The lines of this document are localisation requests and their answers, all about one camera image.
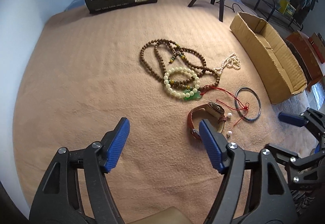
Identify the red string cord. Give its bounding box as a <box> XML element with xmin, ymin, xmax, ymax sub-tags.
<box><xmin>200</xmin><ymin>85</ymin><xmax>251</xmax><ymax>128</ymax></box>

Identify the brown leather watch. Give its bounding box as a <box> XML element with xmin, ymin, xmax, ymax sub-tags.
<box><xmin>187</xmin><ymin>102</ymin><xmax>228</xmax><ymax>140</ymax></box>

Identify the small pearl necklace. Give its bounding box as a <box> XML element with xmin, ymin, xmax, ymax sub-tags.
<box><xmin>211</xmin><ymin>52</ymin><xmax>241</xmax><ymax>75</ymax></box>

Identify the white bead bracelet green pendant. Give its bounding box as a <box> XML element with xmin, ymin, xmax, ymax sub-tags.
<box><xmin>162</xmin><ymin>67</ymin><xmax>202</xmax><ymax>101</ymax></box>

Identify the brown wooden bead necklace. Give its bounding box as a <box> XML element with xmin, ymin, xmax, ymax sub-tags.
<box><xmin>139</xmin><ymin>38</ymin><xmax>222</xmax><ymax>89</ymax></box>

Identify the blue metal bangle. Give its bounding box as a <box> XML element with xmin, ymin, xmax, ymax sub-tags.
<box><xmin>234</xmin><ymin>87</ymin><xmax>262</xmax><ymax>123</ymax></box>

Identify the cardboard box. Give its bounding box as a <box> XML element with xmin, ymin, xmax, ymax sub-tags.
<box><xmin>230</xmin><ymin>12</ymin><xmax>307</xmax><ymax>104</ymax></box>

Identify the orange wooden stool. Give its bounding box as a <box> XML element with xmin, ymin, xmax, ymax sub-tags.
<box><xmin>286</xmin><ymin>31</ymin><xmax>324</xmax><ymax>90</ymax></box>

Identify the tan blanket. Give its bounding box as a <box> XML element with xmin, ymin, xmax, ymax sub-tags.
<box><xmin>13</xmin><ymin>0</ymin><xmax>316</xmax><ymax>223</ymax></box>

